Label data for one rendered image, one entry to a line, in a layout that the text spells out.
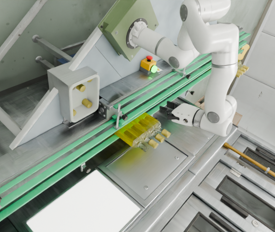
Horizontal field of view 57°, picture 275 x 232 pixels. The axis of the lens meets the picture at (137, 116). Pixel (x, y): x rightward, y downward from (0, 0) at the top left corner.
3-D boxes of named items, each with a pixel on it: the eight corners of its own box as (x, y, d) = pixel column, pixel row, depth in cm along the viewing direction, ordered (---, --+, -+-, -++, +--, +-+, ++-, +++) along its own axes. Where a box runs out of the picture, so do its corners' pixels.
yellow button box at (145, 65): (138, 69, 160) (148, 74, 157) (140, 59, 155) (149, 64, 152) (145, 66, 165) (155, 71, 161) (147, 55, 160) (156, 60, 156)
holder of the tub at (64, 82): (61, 122, 130) (71, 130, 126) (57, 77, 112) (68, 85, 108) (87, 108, 140) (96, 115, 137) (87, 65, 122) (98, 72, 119)
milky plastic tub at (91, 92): (61, 115, 126) (72, 124, 122) (57, 78, 111) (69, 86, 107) (87, 101, 137) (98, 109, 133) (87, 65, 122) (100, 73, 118)
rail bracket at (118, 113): (105, 122, 137) (122, 135, 131) (107, 98, 125) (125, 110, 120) (109, 120, 138) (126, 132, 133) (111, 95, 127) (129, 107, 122)
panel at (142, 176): (21, 225, 109) (71, 288, 95) (20, 222, 107) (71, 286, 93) (150, 129, 165) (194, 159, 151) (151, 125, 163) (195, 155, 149)
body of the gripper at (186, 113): (193, 132, 101) (169, 123, 107) (205, 120, 107) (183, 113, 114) (194, 116, 97) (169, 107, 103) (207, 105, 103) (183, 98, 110)
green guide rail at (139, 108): (111, 117, 139) (122, 124, 135) (111, 116, 138) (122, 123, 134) (239, 39, 247) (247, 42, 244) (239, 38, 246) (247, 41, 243)
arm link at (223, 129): (230, 105, 87) (241, 96, 93) (202, 97, 93) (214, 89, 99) (224, 141, 94) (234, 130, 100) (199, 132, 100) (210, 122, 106)
